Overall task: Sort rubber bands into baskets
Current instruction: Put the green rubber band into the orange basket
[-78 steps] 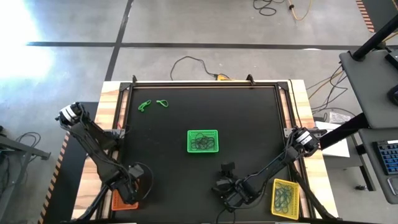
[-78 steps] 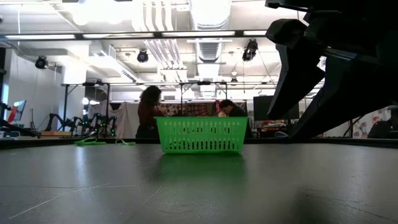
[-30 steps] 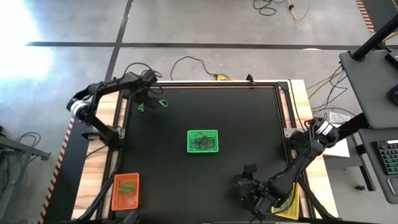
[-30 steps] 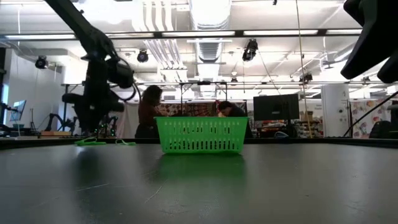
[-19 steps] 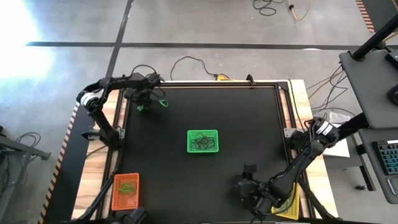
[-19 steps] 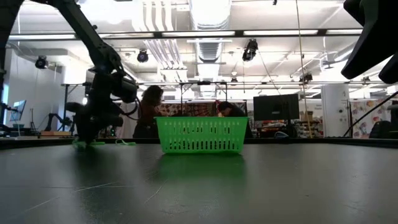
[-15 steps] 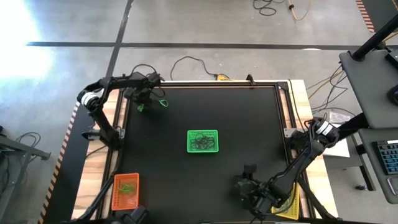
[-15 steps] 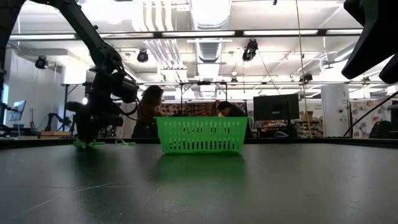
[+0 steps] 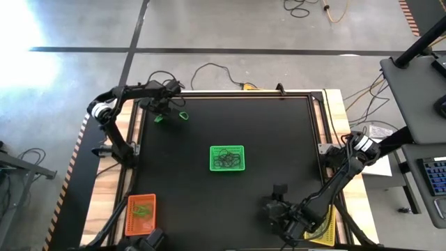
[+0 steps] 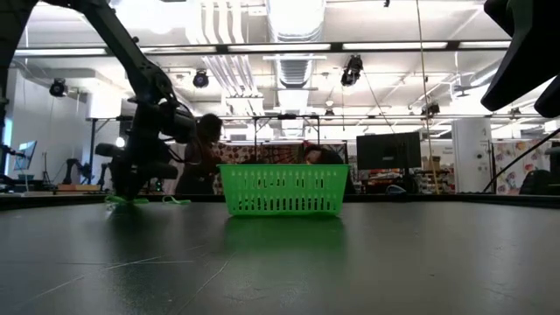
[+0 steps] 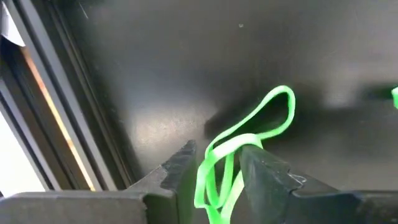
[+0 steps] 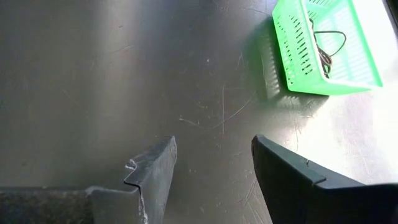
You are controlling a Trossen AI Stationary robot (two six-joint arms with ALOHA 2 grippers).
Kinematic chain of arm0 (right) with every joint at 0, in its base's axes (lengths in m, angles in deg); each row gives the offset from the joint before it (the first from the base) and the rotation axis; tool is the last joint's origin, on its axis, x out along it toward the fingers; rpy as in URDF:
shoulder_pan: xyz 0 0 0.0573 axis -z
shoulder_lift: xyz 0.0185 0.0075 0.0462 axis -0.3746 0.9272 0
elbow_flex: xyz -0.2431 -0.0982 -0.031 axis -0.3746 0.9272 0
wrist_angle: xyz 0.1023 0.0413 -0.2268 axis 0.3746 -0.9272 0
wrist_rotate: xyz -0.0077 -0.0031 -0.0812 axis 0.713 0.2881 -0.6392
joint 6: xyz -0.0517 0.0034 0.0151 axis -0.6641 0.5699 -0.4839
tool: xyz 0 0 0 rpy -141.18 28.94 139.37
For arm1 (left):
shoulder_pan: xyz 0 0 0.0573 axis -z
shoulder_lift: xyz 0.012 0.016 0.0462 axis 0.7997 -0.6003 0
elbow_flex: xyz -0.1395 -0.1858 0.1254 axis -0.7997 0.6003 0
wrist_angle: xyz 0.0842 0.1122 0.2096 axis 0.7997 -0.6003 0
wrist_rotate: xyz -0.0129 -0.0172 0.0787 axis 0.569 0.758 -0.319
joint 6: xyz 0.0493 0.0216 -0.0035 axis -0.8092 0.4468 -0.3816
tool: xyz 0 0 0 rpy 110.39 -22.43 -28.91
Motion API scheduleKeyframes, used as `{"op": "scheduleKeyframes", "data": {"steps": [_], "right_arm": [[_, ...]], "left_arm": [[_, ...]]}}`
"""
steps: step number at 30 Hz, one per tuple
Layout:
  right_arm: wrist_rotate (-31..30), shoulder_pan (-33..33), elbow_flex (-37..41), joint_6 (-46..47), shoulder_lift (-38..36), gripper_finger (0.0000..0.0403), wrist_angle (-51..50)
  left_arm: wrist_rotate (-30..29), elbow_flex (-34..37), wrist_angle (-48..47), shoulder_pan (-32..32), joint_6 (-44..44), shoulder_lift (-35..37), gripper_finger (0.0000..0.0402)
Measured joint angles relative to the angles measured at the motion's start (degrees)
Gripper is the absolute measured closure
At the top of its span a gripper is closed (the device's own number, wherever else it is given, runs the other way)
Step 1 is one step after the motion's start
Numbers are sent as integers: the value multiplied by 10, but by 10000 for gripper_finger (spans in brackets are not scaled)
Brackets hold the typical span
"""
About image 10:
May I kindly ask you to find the black chair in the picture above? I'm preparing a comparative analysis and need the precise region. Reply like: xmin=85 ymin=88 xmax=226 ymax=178
xmin=518 ymin=169 xmax=556 ymax=196

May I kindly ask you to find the silver ventilation duct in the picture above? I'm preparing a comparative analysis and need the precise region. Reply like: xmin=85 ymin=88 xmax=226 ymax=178
xmin=264 ymin=0 xmax=328 ymax=116

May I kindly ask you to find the black aluminium table frame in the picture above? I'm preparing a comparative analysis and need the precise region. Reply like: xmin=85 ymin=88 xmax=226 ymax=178
xmin=0 ymin=192 xmax=560 ymax=210

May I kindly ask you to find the black ceiling spotlight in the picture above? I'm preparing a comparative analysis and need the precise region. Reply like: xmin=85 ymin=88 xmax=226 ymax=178
xmin=192 ymin=68 xmax=211 ymax=90
xmin=47 ymin=77 xmax=70 ymax=99
xmin=339 ymin=53 xmax=365 ymax=88

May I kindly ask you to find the black table mat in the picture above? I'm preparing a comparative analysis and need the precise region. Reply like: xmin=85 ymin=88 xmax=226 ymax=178
xmin=0 ymin=199 xmax=560 ymax=315

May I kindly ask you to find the green plastic basket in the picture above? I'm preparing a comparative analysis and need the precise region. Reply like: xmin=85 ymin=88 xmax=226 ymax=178
xmin=217 ymin=164 xmax=351 ymax=218

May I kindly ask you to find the black computer monitor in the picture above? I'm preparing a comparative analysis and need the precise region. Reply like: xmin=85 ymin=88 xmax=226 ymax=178
xmin=355 ymin=131 xmax=424 ymax=194

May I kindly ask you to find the black overhead beam with lights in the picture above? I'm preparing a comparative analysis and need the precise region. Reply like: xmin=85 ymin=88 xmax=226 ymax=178
xmin=12 ymin=38 xmax=514 ymax=58

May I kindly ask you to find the white column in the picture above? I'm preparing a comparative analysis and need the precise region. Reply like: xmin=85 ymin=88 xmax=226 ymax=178
xmin=451 ymin=116 xmax=495 ymax=194

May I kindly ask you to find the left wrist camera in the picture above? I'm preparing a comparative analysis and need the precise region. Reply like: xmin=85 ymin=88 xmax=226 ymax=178
xmin=94 ymin=142 xmax=129 ymax=159

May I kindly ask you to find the thin black cable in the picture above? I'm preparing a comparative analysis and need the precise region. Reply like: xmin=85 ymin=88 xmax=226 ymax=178
xmin=482 ymin=126 xmax=560 ymax=194

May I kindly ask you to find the small bluish monitor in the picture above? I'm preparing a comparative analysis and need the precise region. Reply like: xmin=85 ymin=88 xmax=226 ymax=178
xmin=11 ymin=139 xmax=39 ymax=172

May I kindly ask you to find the red patterned cloth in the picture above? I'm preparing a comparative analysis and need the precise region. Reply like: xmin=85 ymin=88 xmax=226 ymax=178
xmin=213 ymin=142 xmax=307 ymax=167

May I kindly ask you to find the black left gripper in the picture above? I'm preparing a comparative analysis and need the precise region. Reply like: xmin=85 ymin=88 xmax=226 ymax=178
xmin=108 ymin=104 xmax=179 ymax=203

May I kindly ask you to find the tan hanging cord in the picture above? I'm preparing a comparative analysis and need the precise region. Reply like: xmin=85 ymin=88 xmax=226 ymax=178
xmin=414 ymin=0 xmax=440 ymax=194

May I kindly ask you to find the floral patterned cloth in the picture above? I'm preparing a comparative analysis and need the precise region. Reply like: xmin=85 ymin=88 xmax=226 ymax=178
xmin=493 ymin=138 xmax=550 ymax=193

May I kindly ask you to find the person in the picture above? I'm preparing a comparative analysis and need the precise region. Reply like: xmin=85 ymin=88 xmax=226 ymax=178
xmin=301 ymin=143 xmax=356 ymax=195
xmin=174 ymin=112 xmax=225 ymax=196

